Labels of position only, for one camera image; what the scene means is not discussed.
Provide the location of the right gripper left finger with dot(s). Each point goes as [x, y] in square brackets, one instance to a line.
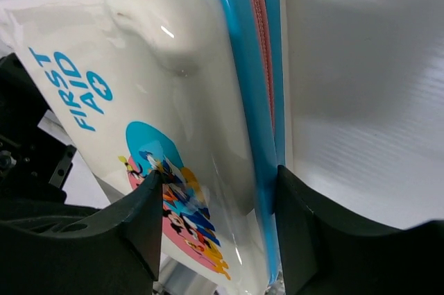
[53, 248]

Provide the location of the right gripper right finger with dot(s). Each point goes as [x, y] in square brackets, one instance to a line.
[326, 248]

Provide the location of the white first aid case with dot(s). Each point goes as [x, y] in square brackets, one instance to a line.
[192, 89]

